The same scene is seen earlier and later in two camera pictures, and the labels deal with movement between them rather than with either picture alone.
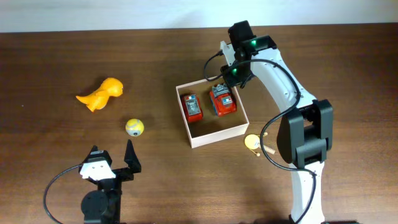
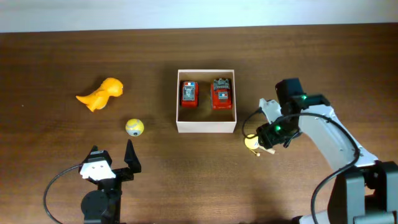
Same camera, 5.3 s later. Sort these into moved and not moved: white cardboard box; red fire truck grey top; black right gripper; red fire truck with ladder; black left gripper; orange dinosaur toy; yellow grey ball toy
Moved: white cardboard box; red fire truck grey top; red fire truck with ladder; black right gripper
Not moved: orange dinosaur toy; yellow grey ball toy; black left gripper
